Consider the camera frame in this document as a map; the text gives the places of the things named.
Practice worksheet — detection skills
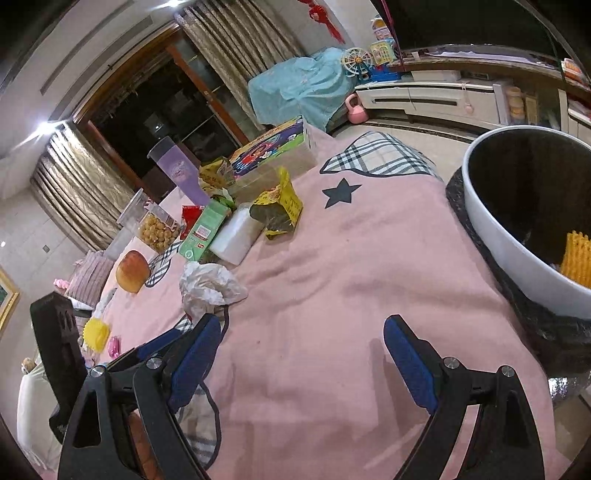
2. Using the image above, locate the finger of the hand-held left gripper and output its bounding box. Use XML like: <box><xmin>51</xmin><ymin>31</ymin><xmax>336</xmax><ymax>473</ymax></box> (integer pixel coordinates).
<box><xmin>107</xmin><ymin>328</ymin><xmax>185</xmax><ymax>371</ymax></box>

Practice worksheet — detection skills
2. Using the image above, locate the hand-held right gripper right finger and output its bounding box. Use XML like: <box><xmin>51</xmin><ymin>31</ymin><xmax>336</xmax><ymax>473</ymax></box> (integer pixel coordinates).
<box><xmin>383</xmin><ymin>315</ymin><xmax>546</xmax><ymax>480</ymax></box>

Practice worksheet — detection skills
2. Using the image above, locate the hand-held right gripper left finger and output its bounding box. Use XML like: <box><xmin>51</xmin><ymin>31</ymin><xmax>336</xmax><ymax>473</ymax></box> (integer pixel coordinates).
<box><xmin>58</xmin><ymin>313</ymin><xmax>222</xmax><ymax>480</ymax></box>

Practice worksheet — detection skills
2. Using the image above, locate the white tissue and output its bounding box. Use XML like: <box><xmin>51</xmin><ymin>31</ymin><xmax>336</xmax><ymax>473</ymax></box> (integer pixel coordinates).
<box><xmin>179</xmin><ymin>261</ymin><xmax>249</xmax><ymax>321</ymax></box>

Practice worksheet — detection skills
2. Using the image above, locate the green white carton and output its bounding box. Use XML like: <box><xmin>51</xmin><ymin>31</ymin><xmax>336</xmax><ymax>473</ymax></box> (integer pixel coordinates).
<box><xmin>178</xmin><ymin>199</ymin><xmax>232</xmax><ymax>264</ymax></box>

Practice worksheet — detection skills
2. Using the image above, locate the red snack packet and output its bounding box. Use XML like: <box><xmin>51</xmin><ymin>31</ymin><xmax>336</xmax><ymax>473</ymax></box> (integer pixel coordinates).
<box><xmin>180</xmin><ymin>205</ymin><xmax>206</xmax><ymax>241</ymax></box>

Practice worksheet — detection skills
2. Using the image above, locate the white waste bin black liner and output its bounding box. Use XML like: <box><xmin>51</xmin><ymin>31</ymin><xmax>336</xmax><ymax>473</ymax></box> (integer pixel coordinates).
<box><xmin>444</xmin><ymin>126</ymin><xmax>591</xmax><ymax>409</ymax></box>

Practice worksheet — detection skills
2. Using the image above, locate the green yellow snack wrapper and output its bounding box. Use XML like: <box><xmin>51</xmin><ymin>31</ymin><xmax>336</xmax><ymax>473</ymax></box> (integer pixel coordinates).
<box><xmin>249</xmin><ymin>167</ymin><xmax>304</xmax><ymax>240</ymax></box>

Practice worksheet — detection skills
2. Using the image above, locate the yellow ribbed toy cup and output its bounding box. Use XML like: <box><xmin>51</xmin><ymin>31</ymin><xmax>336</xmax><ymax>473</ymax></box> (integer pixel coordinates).
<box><xmin>83</xmin><ymin>318</ymin><xmax>112</xmax><ymax>354</ymax></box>

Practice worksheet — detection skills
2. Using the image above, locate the gold framed picture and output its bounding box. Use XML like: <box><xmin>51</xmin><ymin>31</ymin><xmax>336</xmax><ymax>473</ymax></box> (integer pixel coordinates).
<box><xmin>0</xmin><ymin>268</ymin><xmax>21</xmax><ymax>342</ymax></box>

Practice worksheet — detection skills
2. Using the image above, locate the pink striped cushion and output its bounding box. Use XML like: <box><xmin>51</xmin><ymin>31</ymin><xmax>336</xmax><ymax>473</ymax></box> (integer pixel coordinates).
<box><xmin>67</xmin><ymin>251</ymin><xmax>116</xmax><ymax>303</ymax></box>

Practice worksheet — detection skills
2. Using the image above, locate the red yellow apple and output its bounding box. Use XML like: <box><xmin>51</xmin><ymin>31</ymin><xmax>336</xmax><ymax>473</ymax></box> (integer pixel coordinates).
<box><xmin>115</xmin><ymin>250</ymin><xmax>149</xmax><ymax>294</ymax></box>

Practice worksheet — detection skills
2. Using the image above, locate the clear jar of snack balls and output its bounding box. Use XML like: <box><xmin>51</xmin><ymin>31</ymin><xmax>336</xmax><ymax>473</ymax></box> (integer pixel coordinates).
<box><xmin>117</xmin><ymin>188</ymin><xmax>185</xmax><ymax>254</ymax></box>

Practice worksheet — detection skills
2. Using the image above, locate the wide beige patterned curtain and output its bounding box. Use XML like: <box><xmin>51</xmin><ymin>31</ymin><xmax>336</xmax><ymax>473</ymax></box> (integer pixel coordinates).
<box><xmin>30</xmin><ymin>124</ymin><xmax>139</xmax><ymax>252</ymax></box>

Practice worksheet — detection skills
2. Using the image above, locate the purple drinking bottle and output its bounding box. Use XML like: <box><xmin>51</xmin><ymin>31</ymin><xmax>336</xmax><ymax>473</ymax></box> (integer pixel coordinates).
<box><xmin>148</xmin><ymin>137</ymin><xmax>211</xmax><ymax>206</ymax></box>

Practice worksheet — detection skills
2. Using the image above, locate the ceiling spot light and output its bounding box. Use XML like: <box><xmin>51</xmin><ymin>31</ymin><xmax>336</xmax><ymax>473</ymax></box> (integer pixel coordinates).
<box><xmin>37</xmin><ymin>115</ymin><xmax>63</xmax><ymax>137</ymax></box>

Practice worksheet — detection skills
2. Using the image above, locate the colourful picture book box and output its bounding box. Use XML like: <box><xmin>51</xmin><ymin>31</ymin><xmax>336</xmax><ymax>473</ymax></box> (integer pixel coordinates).
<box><xmin>229</xmin><ymin>115</ymin><xmax>319</xmax><ymax>178</ymax></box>

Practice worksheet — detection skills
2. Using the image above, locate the wooden framed glass balcony door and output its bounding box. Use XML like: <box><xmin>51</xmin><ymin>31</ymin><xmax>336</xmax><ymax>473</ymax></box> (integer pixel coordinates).
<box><xmin>76</xmin><ymin>28</ymin><xmax>252</xmax><ymax>204</ymax></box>

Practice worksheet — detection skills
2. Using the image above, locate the pink kettlebell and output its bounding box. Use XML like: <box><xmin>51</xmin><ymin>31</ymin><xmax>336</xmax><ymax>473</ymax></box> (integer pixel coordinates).
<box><xmin>345</xmin><ymin>93</ymin><xmax>368</xmax><ymax>124</ymax></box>

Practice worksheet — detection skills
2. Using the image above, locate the white television cabinet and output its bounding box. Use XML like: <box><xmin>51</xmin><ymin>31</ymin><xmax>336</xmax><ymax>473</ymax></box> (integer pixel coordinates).
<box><xmin>355</xmin><ymin>44</ymin><xmax>591</xmax><ymax>134</ymax></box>

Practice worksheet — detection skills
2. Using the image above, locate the blue toy base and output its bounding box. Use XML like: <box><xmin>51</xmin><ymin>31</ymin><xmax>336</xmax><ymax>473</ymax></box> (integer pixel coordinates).
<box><xmin>355</xmin><ymin>67</ymin><xmax>400</xmax><ymax>84</ymax></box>

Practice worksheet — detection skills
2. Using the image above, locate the armchair under light blue cover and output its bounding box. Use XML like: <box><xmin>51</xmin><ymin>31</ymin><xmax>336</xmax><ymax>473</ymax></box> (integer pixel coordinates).
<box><xmin>248</xmin><ymin>47</ymin><xmax>358</xmax><ymax>130</ymax></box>

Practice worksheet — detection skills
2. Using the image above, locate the ferris wheel toy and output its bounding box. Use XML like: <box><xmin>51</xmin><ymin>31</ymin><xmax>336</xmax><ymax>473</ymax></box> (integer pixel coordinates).
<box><xmin>342</xmin><ymin>47</ymin><xmax>374</xmax><ymax>84</ymax></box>

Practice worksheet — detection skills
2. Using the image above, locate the narrow beige patterned curtain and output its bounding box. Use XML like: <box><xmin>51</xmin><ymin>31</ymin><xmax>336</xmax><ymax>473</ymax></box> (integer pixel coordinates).
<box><xmin>174</xmin><ymin>4</ymin><xmax>308</xmax><ymax>127</ymax></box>

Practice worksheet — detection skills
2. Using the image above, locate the pink toy house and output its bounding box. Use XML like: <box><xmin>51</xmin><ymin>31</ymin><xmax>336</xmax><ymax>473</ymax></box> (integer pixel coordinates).
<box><xmin>370</xmin><ymin>17</ymin><xmax>395</xmax><ymax>40</ymax></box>

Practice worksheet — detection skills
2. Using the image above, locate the black flat television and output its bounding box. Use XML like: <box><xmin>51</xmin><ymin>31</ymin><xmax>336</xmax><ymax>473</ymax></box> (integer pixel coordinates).
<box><xmin>376</xmin><ymin>0</ymin><xmax>561</xmax><ymax>51</ymax></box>

